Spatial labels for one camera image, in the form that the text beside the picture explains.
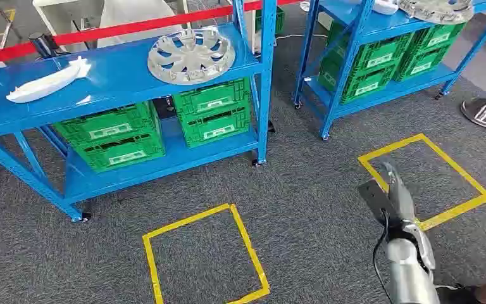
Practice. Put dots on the white board panel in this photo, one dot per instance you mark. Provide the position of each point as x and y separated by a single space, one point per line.
142 12

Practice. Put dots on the silver plastic hubcap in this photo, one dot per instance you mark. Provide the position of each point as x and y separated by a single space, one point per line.
190 58
436 10

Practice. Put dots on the red barrier belt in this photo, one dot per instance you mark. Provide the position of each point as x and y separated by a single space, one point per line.
121 28

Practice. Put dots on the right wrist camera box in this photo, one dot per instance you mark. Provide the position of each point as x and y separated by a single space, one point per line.
373 197

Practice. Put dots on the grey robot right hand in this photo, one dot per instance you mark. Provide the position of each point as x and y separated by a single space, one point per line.
400 197

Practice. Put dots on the black stanchion post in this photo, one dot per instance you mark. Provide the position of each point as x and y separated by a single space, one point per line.
41 44

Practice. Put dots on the chrome stanchion base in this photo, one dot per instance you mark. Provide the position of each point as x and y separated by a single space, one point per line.
484 113

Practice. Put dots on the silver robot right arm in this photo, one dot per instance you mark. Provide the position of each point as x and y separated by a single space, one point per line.
410 272

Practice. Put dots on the white plastic moulded part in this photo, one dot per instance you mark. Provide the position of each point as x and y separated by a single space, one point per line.
46 84
384 6

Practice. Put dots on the blue metal shelf rack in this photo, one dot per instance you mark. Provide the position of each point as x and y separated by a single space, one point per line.
352 21
121 79

